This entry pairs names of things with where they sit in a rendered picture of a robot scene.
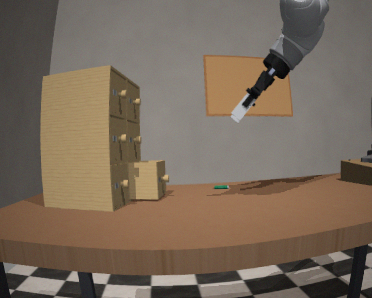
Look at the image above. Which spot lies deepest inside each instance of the tan wooden chest of drawers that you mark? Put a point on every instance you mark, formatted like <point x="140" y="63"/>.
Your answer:
<point x="75" y="139"/>

